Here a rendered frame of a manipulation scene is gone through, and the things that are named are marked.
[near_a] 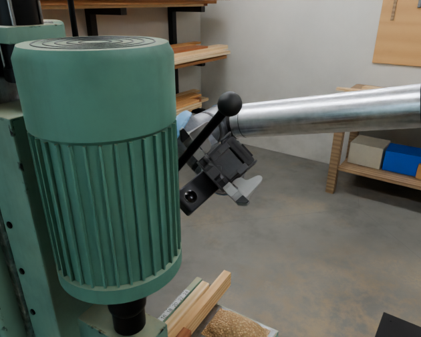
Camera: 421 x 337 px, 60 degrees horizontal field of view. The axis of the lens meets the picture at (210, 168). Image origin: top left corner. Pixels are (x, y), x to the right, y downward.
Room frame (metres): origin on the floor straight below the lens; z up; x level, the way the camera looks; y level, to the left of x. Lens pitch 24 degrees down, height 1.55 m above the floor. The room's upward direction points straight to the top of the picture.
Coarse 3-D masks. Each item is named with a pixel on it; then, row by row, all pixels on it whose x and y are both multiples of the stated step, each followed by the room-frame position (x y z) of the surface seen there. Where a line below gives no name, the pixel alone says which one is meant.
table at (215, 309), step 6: (216, 306) 0.65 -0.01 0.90; (222, 306) 0.65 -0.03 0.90; (210, 312) 0.63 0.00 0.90; (216, 312) 0.63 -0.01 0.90; (204, 318) 0.61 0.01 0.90; (210, 318) 0.61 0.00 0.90; (204, 324) 0.59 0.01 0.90; (198, 330) 0.58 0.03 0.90; (276, 330) 0.58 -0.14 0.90; (192, 336) 0.56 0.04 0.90; (198, 336) 0.56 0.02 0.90; (204, 336) 0.56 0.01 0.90; (270, 336) 0.56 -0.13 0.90; (276, 336) 0.56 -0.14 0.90
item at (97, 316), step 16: (96, 304) 0.48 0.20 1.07; (80, 320) 0.45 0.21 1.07; (96, 320) 0.45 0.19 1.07; (112, 320) 0.45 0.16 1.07; (160, 320) 0.45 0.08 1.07; (96, 336) 0.43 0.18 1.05; (112, 336) 0.41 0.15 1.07; (128, 336) 0.41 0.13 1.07; (144, 336) 0.41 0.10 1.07; (160, 336) 0.42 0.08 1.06
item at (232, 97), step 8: (224, 96) 0.50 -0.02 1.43; (232, 96) 0.49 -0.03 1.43; (224, 104) 0.49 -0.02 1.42; (232, 104) 0.49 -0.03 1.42; (240, 104) 0.50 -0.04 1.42; (224, 112) 0.49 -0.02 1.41; (232, 112) 0.49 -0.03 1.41; (216, 120) 0.51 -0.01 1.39; (208, 128) 0.52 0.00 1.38; (200, 136) 0.52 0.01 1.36; (192, 144) 0.53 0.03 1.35; (200, 144) 0.53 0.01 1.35; (184, 152) 0.54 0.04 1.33; (192, 152) 0.53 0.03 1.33; (184, 160) 0.54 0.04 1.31
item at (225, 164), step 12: (228, 144) 0.60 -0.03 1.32; (240, 144) 0.60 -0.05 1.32; (204, 156) 0.60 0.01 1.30; (216, 156) 0.59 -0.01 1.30; (228, 156) 0.59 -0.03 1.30; (240, 156) 0.59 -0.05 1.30; (252, 156) 0.59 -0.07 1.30; (204, 168) 0.57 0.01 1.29; (216, 168) 0.58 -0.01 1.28; (228, 168) 0.58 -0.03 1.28; (240, 168) 0.57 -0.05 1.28; (216, 180) 0.56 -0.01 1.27; (228, 180) 0.57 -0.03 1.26
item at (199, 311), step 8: (224, 272) 0.72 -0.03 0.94; (216, 280) 0.69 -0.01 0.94; (224, 280) 0.69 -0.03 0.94; (208, 288) 0.66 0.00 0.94; (216, 288) 0.66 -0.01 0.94; (224, 288) 0.69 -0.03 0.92; (208, 296) 0.64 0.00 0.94; (216, 296) 0.65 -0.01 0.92; (200, 304) 0.61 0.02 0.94; (208, 304) 0.63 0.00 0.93; (192, 312) 0.59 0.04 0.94; (200, 312) 0.60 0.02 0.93; (208, 312) 0.63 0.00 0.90; (184, 320) 0.57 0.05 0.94; (192, 320) 0.57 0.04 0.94; (200, 320) 0.60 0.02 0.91; (176, 328) 0.55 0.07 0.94; (192, 328) 0.57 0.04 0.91; (168, 336) 0.53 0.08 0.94
